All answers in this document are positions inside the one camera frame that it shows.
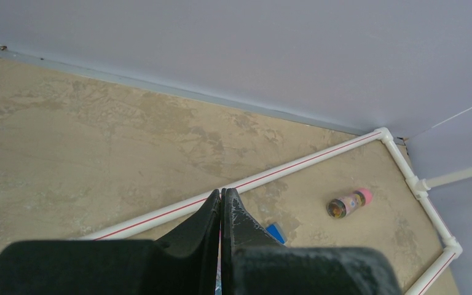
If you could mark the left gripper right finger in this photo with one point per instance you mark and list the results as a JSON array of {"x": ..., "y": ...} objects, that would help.
[{"x": 253, "y": 262}]

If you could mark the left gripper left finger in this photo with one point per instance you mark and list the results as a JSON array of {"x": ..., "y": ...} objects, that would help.
[{"x": 183, "y": 261}]

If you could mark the pink capped bottle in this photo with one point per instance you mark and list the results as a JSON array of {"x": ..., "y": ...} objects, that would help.
[{"x": 344, "y": 206}]

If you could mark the blue cube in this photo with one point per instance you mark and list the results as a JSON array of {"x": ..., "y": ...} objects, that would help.
[{"x": 276, "y": 232}]

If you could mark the white pvc pipe frame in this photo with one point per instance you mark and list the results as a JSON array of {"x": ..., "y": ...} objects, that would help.
[{"x": 419, "y": 188}]

